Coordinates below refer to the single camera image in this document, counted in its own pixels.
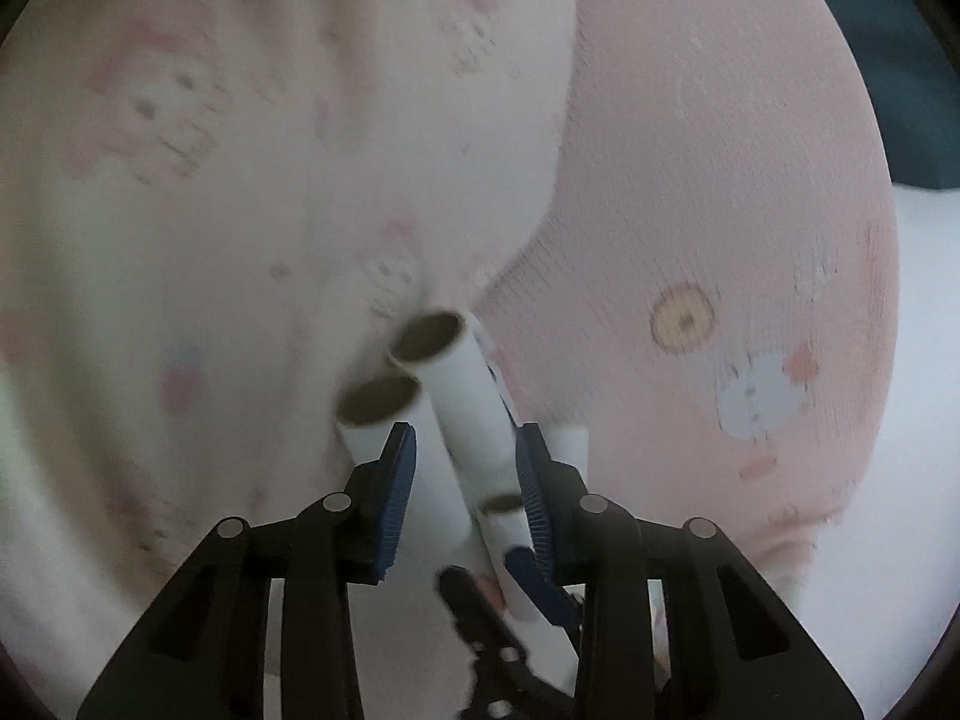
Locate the pink cat print blanket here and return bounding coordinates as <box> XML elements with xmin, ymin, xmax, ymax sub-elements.
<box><xmin>472</xmin><ymin>0</ymin><xmax>901</xmax><ymax>601</ymax></box>

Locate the dark teal cloth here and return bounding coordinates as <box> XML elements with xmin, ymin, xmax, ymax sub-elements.
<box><xmin>787</xmin><ymin>0</ymin><xmax>960</xmax><ymax>192</ymax></box>

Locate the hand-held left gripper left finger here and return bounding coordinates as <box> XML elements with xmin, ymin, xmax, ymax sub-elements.
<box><xmin>75</xmin><ymin>422</ymin><xmax>418</xmax><ymax>720</ymax></box>

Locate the white paper tube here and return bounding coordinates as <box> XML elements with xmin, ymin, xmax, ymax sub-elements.
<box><xmin>546</xmin><ymin>424</ymin><xmax>590</xmax><ymax>470</ymax></box>
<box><xmin>335</xmin><ymin>373</ymin><xmax>481</xmax><ymax>571</ymax></box>
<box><xmin>476</xmin><ymin>493</ymin><xmax>552</xmax><ymax>620</ymax></box>
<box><xmin>388</xmin><ymin>311</ymin><xmax>522</xmax><ymax>511</ymax></box>

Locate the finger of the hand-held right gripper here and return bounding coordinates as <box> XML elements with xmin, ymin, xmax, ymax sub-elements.
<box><xmin>439</xmin><ymin>566</ymin><xmax>578</xmax><ymax>720</ymax></box>
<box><xmin>504</xmin><ymin>547</ymin><xmax>584</xmax><ymax>629</ymax></box>

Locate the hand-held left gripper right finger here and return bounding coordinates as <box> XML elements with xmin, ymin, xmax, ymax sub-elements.
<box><xmin>516</xmin><ymin>422</ymin><xmax>865</xmax><ymax>720</ymax></box>

